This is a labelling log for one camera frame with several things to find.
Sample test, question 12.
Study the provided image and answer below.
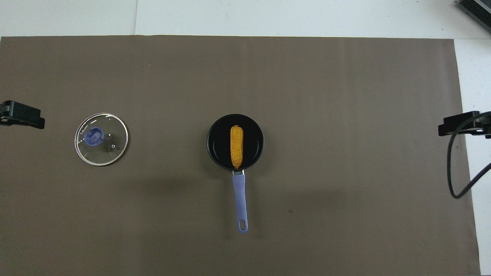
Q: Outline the glass lid purple knob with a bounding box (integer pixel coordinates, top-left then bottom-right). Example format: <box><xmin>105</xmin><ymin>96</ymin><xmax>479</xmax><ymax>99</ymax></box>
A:
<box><xmin>74</xmin><ymin>113</ymin><xmax>129</xmax><ymax>167</ymax></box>

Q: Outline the yellow toy corn cob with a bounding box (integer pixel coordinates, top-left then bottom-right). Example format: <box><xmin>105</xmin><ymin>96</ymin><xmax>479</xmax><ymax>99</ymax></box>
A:
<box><xmin>230</xmin><ymin>125</ymin><xmax>244</xmax><ymax>170</ymax></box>

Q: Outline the grey ribbed device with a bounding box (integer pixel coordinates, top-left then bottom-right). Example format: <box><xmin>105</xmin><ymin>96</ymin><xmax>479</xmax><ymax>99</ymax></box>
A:
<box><xmin>458</xmin><ymin>0</ymin><xmax>491</xmax><ymax>28</ymax></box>

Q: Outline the brown table mat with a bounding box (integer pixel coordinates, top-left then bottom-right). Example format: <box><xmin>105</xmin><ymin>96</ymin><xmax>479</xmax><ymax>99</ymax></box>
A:
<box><xmin>0</xmin><ymin>36</ymin><xmax>481</xmax><ymax>276</ymax></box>

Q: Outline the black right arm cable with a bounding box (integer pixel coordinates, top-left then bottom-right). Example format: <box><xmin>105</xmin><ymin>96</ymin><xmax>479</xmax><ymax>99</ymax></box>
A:
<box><xmin>447</xmin><ymin>112</ymin><xmax>491</xmax><ymax>199</ymax></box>

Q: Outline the black saucepan purple handle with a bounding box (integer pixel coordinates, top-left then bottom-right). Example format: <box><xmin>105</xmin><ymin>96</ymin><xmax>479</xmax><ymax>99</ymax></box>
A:
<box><xmin>207</xmin><ymin>113</ymin><xmax>265</xmax><ymax>235</ymax></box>

